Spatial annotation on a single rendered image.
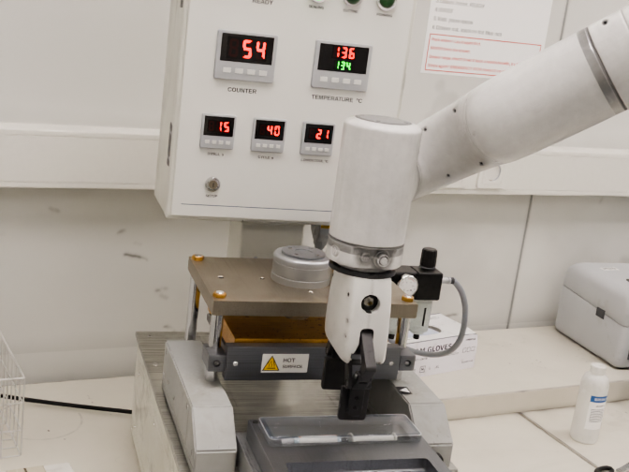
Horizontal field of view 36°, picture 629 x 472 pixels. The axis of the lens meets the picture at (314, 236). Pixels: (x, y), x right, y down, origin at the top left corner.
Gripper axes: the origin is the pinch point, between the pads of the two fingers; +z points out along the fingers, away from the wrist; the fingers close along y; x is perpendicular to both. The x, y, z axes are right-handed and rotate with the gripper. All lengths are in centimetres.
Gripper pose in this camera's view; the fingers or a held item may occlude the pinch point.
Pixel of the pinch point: (343, 391)
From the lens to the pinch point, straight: 112.5
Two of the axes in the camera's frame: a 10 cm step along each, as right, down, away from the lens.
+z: -1.3, 9.6, 2.5
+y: -2.2, -2.8, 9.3
